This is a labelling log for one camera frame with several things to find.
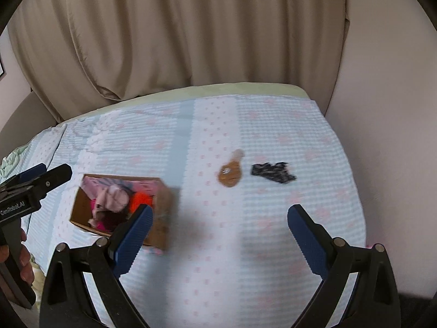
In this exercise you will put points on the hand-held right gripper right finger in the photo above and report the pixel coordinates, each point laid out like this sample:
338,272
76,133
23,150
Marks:
307,242

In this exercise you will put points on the person's left hand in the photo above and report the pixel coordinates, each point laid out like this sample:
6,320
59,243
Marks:
26,259

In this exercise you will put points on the cardboard box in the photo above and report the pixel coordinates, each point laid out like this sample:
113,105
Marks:
164,225

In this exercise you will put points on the blue checked blanket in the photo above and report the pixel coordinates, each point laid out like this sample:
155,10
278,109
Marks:
222,239

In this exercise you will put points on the beige headboard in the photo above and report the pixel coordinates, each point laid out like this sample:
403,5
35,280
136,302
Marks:
30,119

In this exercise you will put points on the magenta zip pouch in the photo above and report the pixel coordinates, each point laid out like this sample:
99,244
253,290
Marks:
99,225

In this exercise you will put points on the framed wall picture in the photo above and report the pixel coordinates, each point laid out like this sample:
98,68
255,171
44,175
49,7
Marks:
1,66

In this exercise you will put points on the pale green bed sheet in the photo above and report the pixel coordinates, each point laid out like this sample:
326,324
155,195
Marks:
205,89

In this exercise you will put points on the dusty pink cloth bow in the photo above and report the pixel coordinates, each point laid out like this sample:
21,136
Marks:
101,201

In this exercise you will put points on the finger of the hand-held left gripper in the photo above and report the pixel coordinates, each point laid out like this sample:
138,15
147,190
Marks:
32,172
56,177

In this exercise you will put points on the brown plush toy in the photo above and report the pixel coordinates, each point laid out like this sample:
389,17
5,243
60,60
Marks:
230,174

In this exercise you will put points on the orange carrot plush toy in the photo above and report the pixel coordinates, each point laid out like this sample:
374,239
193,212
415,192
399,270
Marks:
141,201

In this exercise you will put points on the beige curtain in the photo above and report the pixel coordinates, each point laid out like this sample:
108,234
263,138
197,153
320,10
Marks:
170,30

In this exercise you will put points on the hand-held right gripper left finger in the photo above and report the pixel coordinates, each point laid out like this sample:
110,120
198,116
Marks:
135,235

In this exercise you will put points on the black patterned cloth bow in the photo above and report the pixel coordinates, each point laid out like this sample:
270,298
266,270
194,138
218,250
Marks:
273,172

